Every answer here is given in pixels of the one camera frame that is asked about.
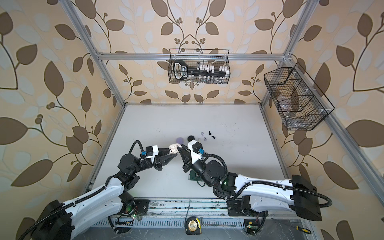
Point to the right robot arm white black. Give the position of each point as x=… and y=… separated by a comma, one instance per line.
x=296, y=195

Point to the yellow black tape measure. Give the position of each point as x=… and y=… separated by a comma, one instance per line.
x=193, y=226

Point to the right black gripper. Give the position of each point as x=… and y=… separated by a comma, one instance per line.
x=187, y=160

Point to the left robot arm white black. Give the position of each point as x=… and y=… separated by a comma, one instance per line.
x=64, y=221

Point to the wire basket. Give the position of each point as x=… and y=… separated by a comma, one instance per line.
x=301, y=103
x=206, y=56

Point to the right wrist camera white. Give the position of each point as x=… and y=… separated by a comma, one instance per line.
x=196, y=151

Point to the green black pipe wrench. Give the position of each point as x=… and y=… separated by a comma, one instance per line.
x=193, y=176

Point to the back wire basket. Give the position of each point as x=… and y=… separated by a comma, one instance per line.
x=206, y=56

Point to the black round charging case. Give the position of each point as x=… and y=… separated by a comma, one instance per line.
x=190, y=138

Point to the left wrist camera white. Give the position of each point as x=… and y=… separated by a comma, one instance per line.
x=150, y=153

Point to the white earbud charging case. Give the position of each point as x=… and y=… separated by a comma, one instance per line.
x=174, y=148

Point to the purple round charging case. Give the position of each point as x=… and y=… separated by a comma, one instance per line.
x=180, y=140

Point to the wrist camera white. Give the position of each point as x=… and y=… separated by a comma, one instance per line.
x=196, y=151
x=150, y=153

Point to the yellow black screwdriver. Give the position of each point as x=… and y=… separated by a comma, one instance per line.
x=304, y=230

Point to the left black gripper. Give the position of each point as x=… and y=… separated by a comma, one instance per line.
x=164, y=161

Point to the black socket set holder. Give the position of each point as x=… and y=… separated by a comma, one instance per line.
x=198, y=71

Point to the right wire basket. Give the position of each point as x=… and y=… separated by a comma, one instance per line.
x=301, y=103

